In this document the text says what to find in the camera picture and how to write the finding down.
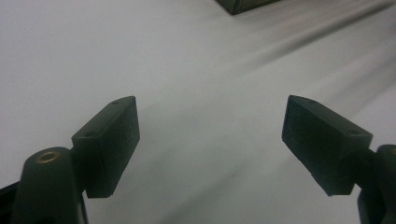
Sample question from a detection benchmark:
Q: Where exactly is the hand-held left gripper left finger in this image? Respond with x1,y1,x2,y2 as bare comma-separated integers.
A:
10,95,141,224

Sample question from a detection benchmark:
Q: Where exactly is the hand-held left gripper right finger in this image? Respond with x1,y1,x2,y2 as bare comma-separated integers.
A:
281,94,396,224

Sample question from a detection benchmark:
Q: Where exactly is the dark transparent box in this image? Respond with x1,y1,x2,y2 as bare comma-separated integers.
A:
216,0,281,16

